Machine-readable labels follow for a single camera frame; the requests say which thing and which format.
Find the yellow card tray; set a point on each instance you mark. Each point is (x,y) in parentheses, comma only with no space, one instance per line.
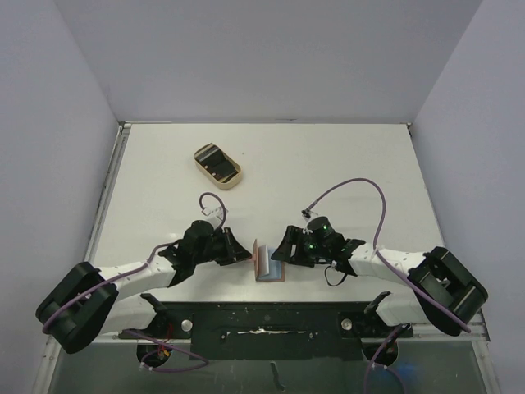
(224,172)

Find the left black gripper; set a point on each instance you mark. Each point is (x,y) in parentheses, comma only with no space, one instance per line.
(234,251)

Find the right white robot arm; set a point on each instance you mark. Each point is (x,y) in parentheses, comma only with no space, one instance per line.
(442,291)

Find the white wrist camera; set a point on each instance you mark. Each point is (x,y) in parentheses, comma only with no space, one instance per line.
(309,215)
(218,212)

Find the tan leather card holder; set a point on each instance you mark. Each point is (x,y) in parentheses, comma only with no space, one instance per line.
(266,268)

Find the aluminium frame rail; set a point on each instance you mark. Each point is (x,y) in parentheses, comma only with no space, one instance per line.
(104,201)

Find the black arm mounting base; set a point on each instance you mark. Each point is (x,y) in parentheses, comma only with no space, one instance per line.
(271,331)

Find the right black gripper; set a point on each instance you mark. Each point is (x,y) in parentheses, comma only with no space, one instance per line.
(295,245)

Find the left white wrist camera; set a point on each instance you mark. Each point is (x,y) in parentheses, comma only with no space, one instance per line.
(218,212)

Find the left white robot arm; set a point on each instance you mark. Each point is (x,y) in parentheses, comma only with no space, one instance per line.
(90,301)

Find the stack of grey cards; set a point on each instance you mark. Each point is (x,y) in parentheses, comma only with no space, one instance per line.
(205,152)

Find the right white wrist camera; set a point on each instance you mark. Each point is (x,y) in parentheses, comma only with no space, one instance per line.
(309,215)

